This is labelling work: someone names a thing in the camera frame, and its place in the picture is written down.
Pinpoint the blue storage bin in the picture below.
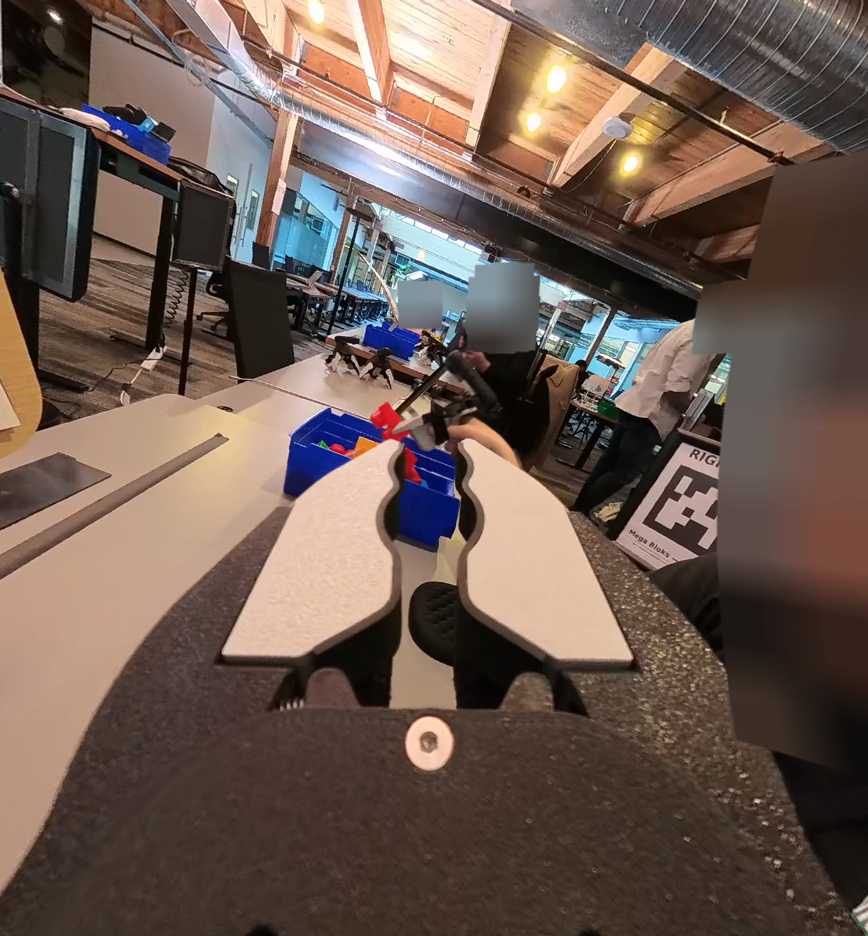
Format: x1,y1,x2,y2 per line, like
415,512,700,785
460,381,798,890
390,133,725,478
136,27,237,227
363,325,422,361
81,102,173,167

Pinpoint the framed marker sign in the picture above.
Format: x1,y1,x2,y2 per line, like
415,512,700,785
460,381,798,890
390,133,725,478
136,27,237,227
608,431,723,571

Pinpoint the black office chair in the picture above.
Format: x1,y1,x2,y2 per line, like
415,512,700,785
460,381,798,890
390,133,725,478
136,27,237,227
225,259,296,381

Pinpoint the person's black shirt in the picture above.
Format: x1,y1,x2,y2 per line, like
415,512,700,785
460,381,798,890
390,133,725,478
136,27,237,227
652,554,868,936

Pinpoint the brown coat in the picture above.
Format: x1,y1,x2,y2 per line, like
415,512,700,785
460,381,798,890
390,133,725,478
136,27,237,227
529,358,582,470

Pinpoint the white power adapter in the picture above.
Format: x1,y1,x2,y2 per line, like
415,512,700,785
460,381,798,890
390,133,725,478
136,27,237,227
118,347,166,405

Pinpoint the black panel stand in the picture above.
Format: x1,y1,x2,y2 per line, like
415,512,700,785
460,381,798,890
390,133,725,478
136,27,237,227
173,179,239,397

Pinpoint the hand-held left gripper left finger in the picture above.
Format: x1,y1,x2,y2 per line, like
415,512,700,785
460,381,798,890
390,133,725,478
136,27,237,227
220,441,404,692

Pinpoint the wooden office desk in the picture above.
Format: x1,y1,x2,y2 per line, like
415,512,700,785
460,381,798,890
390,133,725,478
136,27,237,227
326,332,435,383

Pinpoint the black rectangular desk patch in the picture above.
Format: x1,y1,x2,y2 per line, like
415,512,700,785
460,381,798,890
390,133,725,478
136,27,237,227
0,453,112,547

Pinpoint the blue plastic bin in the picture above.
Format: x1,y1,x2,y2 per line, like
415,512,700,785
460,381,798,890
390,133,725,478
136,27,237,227
284,407,460,549

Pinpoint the wooden standing desk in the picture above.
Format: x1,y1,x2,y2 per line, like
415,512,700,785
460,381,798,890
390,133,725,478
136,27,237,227
0,86,188,353

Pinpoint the person's right hand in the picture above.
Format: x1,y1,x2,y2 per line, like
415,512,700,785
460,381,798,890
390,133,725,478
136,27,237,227
450,423,524,469

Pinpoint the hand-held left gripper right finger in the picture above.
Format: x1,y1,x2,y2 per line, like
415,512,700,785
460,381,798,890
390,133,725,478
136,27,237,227
457,441,636,692

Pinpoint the wooden post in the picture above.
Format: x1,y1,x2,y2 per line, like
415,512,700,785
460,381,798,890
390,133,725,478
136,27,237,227
254,110,303,251

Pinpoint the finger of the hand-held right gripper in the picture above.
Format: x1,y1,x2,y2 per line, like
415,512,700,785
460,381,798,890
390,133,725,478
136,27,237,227
403,413,451,452

